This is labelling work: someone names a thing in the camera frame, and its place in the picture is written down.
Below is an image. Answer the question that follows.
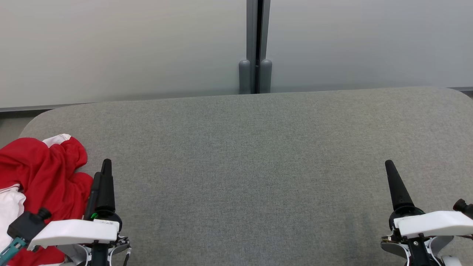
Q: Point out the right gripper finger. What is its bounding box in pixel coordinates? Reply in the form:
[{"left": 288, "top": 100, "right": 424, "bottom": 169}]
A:
[{"left": 385, "top": 160, "right": 414, "bottom": 212}]

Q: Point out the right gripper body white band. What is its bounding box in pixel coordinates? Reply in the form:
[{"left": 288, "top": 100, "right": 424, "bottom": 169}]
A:
[{"left": 381, "top": 206, "right": 473, "bottom": 266}]

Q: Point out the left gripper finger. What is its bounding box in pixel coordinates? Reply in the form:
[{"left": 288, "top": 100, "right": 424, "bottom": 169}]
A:
[
  {"left": 84, "top": 172, "right": 101, "bottom": 221},
  {"left": 97, "top": 159, "right": 116, "bottom": 212}
]

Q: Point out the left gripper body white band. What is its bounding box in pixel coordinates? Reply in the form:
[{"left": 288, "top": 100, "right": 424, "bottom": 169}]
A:
[{"left": 28, "top": 209, "right": 130, "bottom": 266}]

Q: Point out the grey metal partition post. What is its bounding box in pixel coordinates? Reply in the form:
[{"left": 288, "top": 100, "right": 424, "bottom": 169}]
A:
[{"left": 238, "top": 0, "right": 273, "bottom": 95}]

